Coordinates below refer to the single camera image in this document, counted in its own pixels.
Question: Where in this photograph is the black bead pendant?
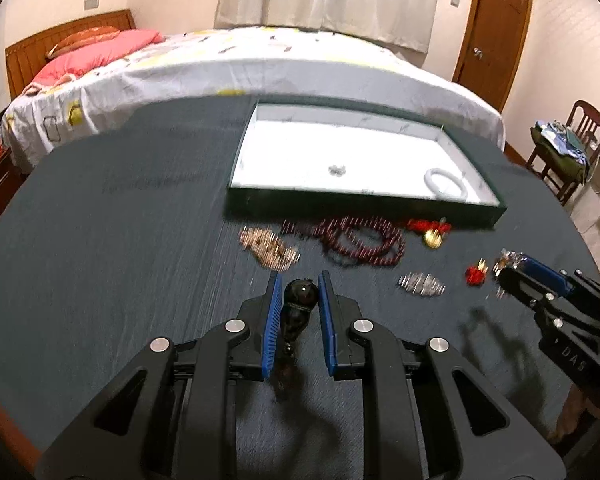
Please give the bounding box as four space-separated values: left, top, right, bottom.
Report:
271 280 318 401

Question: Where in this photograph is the silver rhinestone hair clip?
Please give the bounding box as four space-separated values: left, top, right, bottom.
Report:
398 273 445 297

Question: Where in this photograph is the orange patterned pillow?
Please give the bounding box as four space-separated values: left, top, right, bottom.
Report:
45 26 121 61

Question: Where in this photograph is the dark green table cloth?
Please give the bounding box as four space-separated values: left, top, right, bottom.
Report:
0 96 600 479

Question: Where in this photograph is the red knot gold earring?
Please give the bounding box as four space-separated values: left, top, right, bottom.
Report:
465 259 489 287

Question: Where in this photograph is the wall outlet plate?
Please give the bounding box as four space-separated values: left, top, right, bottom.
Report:
83 0 99 10

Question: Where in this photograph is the rose gold rhinestone brooch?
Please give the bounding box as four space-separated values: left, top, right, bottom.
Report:
239 226 300 272

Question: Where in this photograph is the white jade bangle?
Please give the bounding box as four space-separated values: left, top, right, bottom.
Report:
424 168 468 202

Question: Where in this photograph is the gold pearl brooch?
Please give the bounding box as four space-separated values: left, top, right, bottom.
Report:
492 248 526 275

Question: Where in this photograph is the brown wooden door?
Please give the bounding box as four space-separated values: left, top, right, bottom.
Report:
453 0 533 112

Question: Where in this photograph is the right hand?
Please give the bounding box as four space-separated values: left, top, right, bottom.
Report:
548 384 600 443

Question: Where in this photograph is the green jewelry tray box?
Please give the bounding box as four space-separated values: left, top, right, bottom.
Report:
227 100 507 229

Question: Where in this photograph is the pink pillow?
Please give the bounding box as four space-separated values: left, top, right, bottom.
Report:
31 29 164 88

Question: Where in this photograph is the bed with patterned sheet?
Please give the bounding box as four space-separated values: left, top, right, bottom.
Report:
0 27 506 174

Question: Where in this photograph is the small silver pearl brooch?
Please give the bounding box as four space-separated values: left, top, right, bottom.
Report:
328 166 346 177

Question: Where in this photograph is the wooden headboard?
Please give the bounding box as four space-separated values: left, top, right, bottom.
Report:
4 8 138 101

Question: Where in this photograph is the red cord gold pendant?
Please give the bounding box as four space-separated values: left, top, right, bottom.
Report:
406 219 452 249

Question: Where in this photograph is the pile of clothes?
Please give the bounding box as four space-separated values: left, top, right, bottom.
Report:
529 119 600 187

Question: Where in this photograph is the wooden chair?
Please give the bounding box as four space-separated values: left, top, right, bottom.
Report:
524 98 600 206

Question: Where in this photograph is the dark red bead necklace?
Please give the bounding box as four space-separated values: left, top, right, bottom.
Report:
279 214 408 268

